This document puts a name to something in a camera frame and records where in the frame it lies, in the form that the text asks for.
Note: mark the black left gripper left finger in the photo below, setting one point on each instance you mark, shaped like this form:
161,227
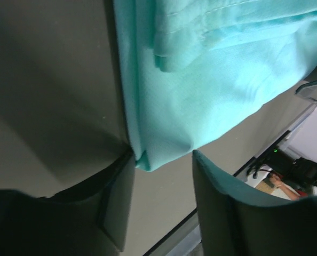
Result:
89,218

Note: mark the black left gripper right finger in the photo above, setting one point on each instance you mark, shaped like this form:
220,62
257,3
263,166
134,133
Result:
237,219

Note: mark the turquoise t-shirt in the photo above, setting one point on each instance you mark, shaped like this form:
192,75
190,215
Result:
192,70

